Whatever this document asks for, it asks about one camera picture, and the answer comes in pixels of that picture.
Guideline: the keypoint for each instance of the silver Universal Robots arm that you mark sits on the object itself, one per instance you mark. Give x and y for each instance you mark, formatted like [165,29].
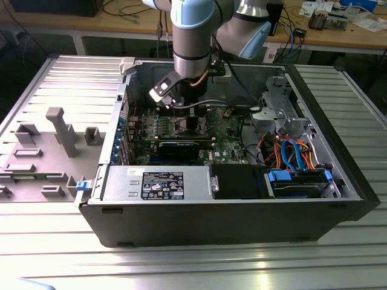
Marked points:
[190,45]

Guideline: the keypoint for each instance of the CPU socket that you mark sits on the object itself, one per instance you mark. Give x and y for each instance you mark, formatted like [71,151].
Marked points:
[180,125]

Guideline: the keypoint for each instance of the round silver coin battery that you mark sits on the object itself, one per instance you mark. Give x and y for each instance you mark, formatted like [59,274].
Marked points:
[226,114]

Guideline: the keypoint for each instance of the black graphics card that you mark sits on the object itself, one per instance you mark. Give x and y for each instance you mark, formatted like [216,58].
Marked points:
[178,149]

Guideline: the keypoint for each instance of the green motherboard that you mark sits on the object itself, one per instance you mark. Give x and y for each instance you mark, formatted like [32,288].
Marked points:
[229,142]

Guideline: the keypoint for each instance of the beige plastic case latch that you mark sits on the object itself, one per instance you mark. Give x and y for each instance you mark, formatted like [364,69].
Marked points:
[127,65]

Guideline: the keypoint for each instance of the metal drive cage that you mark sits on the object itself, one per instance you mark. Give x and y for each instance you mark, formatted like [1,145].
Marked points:
[281,114]

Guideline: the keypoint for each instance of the wooden desk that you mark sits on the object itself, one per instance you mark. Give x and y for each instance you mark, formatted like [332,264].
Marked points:
[106,22]

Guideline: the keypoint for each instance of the tall black desktop box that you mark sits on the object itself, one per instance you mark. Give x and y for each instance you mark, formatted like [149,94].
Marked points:
[277,18]

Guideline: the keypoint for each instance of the grey power supply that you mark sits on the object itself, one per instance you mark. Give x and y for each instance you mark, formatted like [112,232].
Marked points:
[121,181]

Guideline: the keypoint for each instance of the small black box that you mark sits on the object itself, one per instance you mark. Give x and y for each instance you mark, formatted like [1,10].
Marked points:
[300,32]

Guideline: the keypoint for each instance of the black PC case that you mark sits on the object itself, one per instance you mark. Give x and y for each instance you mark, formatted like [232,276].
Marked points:
[211,223]

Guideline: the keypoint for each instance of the hard disk in blue carrier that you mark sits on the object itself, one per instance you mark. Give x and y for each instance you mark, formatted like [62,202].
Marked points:
[296,188]

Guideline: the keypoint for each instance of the blue plastic latch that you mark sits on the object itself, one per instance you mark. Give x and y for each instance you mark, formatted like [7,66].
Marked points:
[83,185]

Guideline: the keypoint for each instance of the copper finned heat sink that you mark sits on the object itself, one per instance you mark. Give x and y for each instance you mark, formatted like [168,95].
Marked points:
[317,19]

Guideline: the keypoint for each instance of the large black monitor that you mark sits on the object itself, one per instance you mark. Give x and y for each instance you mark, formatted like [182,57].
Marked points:
[60,7]

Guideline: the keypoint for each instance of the grey parts rack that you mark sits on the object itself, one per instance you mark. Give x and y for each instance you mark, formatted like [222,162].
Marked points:
[45,160]

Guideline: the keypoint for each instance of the pale blue rounded object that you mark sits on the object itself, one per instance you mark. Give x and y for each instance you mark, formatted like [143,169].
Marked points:
[36,285]

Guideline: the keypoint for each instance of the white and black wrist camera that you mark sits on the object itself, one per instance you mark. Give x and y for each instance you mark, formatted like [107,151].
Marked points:
[163,87]

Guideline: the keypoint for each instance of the black side wrist camera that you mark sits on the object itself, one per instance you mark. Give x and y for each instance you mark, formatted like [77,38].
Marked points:
[220,68]

